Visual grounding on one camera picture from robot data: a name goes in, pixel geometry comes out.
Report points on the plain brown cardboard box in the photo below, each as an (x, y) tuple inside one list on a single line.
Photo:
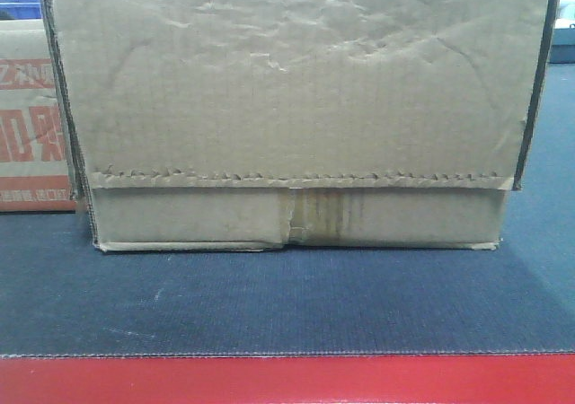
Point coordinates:
[(258, 124)]

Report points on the cardboard box with red print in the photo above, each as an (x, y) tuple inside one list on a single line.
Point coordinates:
[(34, 173)]

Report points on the dark blue ribbed mat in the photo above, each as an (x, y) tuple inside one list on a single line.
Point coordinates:
[(62, 297)]

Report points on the red table edge strip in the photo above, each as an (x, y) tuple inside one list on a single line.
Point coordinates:
[(376, 379)]

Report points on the grey box far right background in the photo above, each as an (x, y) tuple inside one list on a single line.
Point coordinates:
[(562, 49)]

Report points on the blue bin far left background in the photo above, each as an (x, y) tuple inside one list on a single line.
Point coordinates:
[(22, 9)]

